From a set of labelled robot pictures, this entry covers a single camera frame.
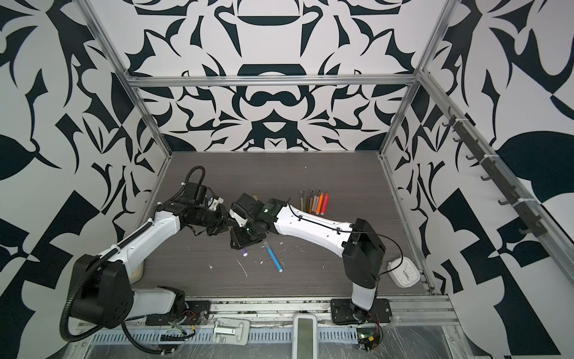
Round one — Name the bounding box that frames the dark tan pen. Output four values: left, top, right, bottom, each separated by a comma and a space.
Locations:
307, 190, 315, 213

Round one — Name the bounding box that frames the pink cream marker pen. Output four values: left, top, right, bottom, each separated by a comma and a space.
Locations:
311, 191, 320, 213

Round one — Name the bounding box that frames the orange marker pen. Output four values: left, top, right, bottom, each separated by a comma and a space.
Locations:
316, 192, 324, 215

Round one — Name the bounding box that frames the red marker pen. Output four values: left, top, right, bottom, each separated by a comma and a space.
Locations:
320, 193, 329, 216

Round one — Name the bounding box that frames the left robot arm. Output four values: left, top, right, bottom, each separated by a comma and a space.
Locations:
59, 177, 226, 343

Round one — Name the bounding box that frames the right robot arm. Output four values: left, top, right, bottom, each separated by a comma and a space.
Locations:
224, 193, 405, 320

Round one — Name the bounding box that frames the white handheld device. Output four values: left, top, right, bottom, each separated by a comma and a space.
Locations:
291, 314, 318, 359

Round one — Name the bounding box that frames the white round clock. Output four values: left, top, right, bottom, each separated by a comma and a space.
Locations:
387, 257, 421, 289

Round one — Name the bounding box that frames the small circuit board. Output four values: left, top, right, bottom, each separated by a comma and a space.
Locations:
357, 325, 384, 352

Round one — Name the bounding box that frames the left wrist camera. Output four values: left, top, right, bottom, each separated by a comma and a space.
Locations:
206, 197, 224, 211

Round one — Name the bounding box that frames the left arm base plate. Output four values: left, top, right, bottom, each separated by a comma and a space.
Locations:
145, 300, 211, 326

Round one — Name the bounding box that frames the white latch bracket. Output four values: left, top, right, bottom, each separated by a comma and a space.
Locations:
212, 318, 251, 346

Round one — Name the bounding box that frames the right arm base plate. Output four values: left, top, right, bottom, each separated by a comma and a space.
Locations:
330, 299, 393, 325

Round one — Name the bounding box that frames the black corrugated cable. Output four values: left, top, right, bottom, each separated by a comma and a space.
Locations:
120, 320, 198, 355

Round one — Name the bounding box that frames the aluminium frame crossbar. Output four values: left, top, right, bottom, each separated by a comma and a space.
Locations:
127, 74, 416, 88

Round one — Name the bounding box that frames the wall hook rail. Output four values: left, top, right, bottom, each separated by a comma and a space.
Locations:
444, 110, 548, 237

